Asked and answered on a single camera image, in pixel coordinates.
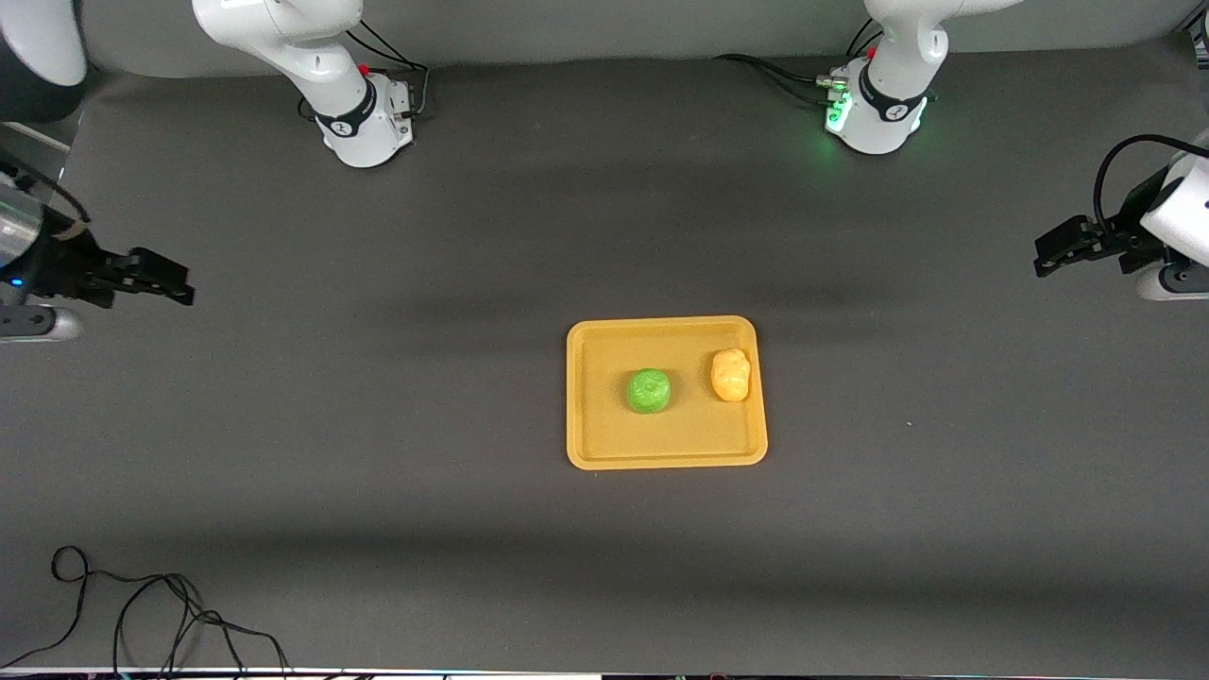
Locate loose thin black cable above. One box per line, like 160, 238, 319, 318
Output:
0, 546, 290, 677

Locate black right arm base cables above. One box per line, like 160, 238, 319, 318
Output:
298, 19, 431, 122

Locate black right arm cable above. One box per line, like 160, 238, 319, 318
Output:
0, 159, 93, 226

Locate orange plastic tray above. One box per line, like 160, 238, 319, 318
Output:
566, 315, 769, 471

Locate green apple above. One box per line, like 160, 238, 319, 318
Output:
625, 367, 673, 415

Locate black left arm base cables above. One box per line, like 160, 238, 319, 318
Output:
713, 19, 884, 107

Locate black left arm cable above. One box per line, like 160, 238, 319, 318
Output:
1093, 134, 1209, 230

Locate black arm base cables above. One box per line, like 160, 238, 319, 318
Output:
298, 19, 431, 122
713, 19, 884, 107

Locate yellow potato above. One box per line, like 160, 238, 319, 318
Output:
710, 348, 753, 403

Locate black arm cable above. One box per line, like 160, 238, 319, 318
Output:
1093, 134, 1209, 230
0, 159, 93, 226

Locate dark grey table mat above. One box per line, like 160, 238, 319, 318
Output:
0, 36, 1209, 673

